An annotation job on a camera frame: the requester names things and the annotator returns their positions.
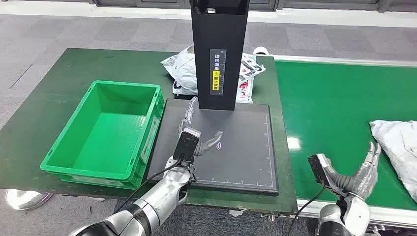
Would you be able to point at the white printed mailer bag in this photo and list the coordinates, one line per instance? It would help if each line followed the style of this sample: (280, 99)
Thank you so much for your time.
(182, 71)

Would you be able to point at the black scanner base plate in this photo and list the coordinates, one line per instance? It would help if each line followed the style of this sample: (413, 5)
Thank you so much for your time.
(241, 153)

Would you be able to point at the silver round foot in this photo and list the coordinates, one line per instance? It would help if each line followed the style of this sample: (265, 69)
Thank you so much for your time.
(26, 199)

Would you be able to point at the grey glass partition frame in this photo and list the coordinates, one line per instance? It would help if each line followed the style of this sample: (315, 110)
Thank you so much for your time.
(146, 3)

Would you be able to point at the black scanner column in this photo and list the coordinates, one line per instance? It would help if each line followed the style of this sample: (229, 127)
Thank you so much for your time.
(202, 65)

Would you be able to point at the green plastic crate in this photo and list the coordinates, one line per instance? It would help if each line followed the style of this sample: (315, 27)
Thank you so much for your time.
(107, 140)

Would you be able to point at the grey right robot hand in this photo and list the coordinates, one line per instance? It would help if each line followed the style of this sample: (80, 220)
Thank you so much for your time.
(366, 179)

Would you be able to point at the dark green work table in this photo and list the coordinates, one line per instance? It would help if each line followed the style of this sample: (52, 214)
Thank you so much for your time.
(65, 71)

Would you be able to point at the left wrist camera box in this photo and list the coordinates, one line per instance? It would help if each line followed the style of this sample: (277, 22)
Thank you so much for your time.
(186, 146)

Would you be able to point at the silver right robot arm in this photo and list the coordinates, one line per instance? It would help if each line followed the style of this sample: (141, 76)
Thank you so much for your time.
(356, 216)

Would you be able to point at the grey yellow ruler label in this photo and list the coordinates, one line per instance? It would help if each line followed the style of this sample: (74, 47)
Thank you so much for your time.
(217, 65)

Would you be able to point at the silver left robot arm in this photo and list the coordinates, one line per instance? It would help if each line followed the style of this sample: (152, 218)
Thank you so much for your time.
(163, 192)

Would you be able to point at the white mailer bag red print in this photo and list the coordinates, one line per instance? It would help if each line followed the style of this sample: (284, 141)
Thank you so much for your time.
(249, 75)

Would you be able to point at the dark blue floor mat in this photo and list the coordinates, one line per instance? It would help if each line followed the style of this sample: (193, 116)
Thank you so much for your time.
(195, 224)

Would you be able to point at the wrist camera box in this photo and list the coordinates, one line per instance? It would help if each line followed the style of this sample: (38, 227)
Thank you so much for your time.
(319, 169)
(186, 146)

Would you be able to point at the grey parcel bag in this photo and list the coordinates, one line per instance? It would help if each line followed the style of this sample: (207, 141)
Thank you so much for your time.
(397, 143)

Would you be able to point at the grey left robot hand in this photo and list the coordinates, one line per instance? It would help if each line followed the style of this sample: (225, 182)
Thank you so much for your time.
(208, 142)

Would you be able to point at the aluminium conveyor frame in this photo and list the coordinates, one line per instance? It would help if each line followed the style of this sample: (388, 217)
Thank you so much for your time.
(391, 216)

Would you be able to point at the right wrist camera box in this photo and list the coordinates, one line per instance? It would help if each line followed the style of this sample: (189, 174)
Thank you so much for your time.
(319, 169)

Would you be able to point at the green conveyor belt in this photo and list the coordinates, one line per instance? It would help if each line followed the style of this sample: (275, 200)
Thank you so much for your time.
(325, 114)

